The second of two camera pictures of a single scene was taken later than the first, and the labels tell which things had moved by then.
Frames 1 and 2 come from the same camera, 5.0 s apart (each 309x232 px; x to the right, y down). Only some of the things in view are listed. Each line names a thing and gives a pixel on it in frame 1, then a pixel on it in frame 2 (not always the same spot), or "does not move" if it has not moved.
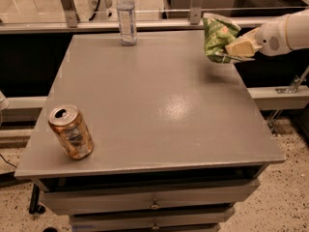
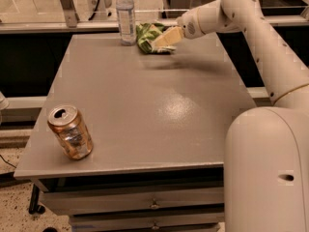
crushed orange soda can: (69, 124) does not move
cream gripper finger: (235, 58) to (165, 49)
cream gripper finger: (243, 46) to (169, 37)
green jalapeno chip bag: (218, 30) to (145, 34)
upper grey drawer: (188, 194) does not move
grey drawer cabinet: (178, 140) does not move
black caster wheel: (34, 206) does not move
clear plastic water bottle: (126, 7) does not move
